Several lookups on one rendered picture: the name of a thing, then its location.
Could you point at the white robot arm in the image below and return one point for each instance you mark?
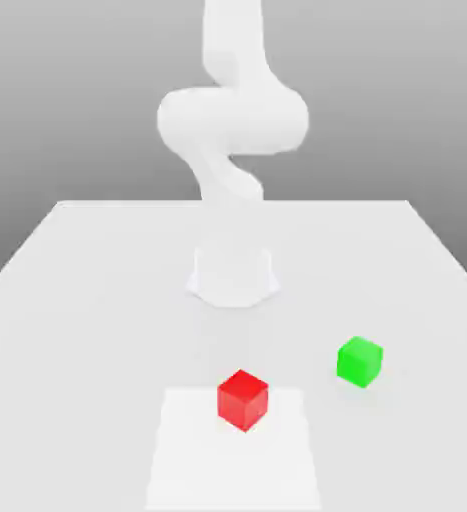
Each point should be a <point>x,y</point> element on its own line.
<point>233,120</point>

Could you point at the small green cube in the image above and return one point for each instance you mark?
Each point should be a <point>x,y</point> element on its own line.
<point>359,362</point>

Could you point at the small red cube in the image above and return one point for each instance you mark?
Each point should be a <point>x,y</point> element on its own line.
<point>242,400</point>

